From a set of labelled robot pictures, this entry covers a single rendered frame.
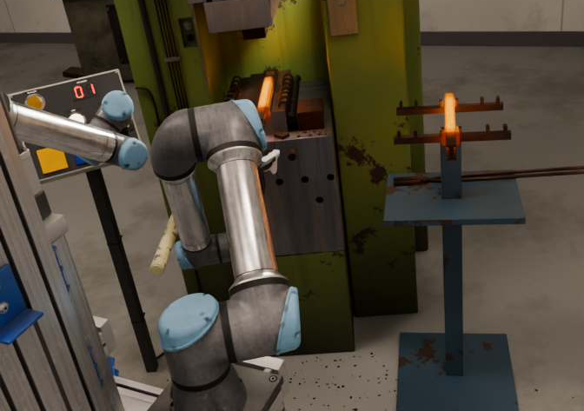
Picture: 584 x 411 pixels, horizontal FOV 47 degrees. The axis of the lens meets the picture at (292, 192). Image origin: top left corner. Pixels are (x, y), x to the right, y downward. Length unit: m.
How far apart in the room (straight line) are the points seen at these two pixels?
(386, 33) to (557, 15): 3.67
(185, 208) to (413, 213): 0.77
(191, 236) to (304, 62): 1.20
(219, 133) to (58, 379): 0.55
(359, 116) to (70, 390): 1.46
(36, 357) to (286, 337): 0.42
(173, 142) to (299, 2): 1.30
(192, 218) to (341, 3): 0.96
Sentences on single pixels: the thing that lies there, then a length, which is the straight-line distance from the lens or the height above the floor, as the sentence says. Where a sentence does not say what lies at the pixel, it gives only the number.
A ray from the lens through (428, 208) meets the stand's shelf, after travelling 2.05.
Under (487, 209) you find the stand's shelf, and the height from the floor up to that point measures 0.75.
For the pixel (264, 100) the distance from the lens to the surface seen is 2.27.
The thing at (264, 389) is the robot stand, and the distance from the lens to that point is 1.40.
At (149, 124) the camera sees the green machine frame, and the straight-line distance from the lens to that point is 2.45.
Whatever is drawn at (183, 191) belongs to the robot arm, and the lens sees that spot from 1.51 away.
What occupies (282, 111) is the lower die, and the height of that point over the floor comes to 0.99.
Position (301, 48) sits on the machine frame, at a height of 1.05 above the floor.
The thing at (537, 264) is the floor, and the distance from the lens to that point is 3.13.
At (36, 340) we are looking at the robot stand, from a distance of 1.17.
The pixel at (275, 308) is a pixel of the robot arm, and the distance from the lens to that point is 1.24.
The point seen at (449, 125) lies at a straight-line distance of 1.92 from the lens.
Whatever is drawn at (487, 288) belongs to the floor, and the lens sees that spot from 2.97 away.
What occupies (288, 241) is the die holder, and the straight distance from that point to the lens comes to 2.37.
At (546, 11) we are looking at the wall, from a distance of 5.85.
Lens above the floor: 1.79
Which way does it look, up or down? 28 degrees down
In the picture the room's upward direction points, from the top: 8 degrees counter-clockwise
